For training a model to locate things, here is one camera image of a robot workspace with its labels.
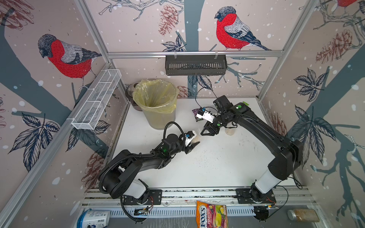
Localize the white blue-lid container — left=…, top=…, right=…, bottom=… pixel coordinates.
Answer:
left=76, top=209, right=111, bottom=228

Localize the purple candy packet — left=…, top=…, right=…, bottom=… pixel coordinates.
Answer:
left=192, top=108, right=202, bottom=122

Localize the bin with yellow bag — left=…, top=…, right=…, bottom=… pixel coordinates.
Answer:
left=133, top=79, right=179, bottom=130

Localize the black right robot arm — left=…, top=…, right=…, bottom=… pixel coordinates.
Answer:
left=201, top=103, right=304, bottom=181

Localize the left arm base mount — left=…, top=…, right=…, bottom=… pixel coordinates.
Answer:
left=123, top=189, right=162, bottom=206

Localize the grey metal bowl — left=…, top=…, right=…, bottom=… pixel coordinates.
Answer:
left=125, top=82, right=142, bottom=111

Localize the grain-filled jar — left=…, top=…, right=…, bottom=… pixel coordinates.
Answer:
left=287, top=209, right=320, bottom=222

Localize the white wire shelf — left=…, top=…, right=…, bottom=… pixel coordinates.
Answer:
left=71, top=69, right=121, bottom=130

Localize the Fox's candy bag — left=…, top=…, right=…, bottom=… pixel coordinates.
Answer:
left=196, top=201, right=228, bottom=228

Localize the black hanging basket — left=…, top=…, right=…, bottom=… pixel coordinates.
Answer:
left=165, top=55, right=228, bottom=76

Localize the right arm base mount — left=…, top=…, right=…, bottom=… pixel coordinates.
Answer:
left=235, top=188, right=276, bottom=204

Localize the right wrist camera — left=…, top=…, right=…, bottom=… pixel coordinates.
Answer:
left=197, top=96, right=233, bottom=123

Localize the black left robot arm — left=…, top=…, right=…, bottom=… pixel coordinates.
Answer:
left=98, top=131, right=199, bottom=199

